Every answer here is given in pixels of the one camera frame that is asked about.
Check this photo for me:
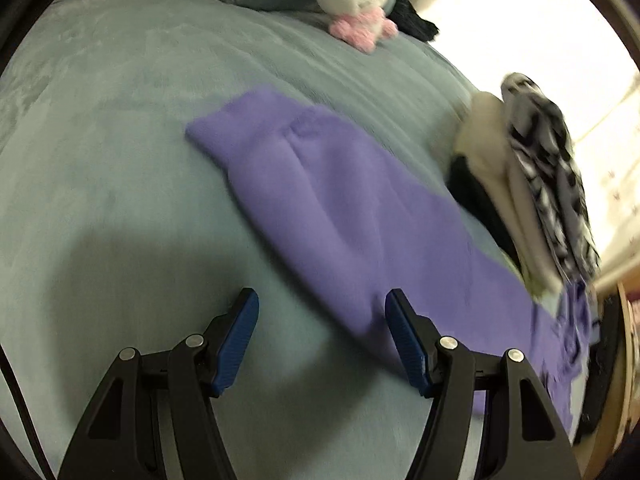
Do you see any pile of folded clothes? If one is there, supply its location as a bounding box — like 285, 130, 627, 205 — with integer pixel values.
452, 91, 566, 296

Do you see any black folded garment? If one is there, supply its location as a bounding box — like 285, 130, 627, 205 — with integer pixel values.
446, 155, 523, 271

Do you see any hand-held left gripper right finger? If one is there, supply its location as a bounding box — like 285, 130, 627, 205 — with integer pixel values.
384, 288, 583, 480

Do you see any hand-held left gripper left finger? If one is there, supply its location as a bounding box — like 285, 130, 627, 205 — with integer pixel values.
59, 287, 260, 480

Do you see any grey-blue bed blanket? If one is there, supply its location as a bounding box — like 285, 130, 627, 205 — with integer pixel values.
0, 0, 591, 480

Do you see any black fringed cloth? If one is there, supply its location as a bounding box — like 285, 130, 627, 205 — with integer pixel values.
390, 0, 441, 43

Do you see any black cable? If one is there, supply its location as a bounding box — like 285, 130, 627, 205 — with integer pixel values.
0, 345, 56, 480

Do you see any stack of folded clothes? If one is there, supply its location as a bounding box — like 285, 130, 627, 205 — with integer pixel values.
500, 72, 603, 281

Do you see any purple sweatshirt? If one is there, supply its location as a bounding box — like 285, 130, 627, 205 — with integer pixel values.
185, 87, 601, 433

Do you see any wooden bed frame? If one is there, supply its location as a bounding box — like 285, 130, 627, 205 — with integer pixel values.
575, 280, 637, 461

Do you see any pale green folded garment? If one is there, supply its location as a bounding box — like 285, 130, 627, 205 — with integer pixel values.
505, 255, 551, 306

